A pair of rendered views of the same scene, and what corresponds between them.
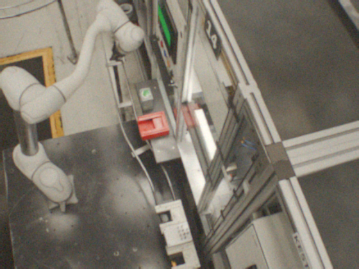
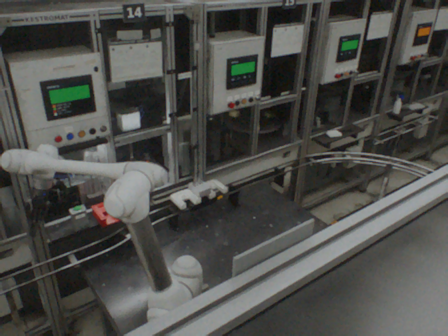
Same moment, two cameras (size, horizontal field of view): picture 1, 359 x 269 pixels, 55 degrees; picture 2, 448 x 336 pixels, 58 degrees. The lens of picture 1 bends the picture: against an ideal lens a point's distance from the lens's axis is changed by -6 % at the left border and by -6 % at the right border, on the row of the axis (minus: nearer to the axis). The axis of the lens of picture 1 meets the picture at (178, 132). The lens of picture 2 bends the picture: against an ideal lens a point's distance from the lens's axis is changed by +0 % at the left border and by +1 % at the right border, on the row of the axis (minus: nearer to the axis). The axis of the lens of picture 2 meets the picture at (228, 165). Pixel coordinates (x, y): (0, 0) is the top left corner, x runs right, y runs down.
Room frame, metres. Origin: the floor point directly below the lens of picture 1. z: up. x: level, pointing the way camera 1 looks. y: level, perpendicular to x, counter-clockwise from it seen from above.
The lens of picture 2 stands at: (0.82, 2.17, 2.35)
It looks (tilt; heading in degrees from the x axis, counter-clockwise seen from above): 29 degrees down; 254
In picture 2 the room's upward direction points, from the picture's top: 2 degrees clockwise
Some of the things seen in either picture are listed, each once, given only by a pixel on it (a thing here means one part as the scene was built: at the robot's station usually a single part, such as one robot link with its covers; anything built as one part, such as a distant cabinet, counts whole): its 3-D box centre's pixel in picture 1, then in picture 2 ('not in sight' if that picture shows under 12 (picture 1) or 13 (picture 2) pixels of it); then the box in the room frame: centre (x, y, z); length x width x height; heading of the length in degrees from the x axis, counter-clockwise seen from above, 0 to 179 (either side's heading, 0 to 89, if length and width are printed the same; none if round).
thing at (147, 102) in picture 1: (147, 98); (79, 217); (1.10, 0.20, 0.97); 0.08 x 0.08 x 0.12; 21
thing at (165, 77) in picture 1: (161, 61); (73, 147); (1.08, 0.11, 1.37); 0.36 x 0.04 x 0.04; 21
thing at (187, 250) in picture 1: (176, 237); (199, 197); (0.37, -0.05, 0.84); 0.36 x 0.14 x 0.10; 21
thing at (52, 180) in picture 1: (52, 182); (186, 277); (0.58, 0.67, 0.85); 0.18 x 0.16 x 0.22; 56
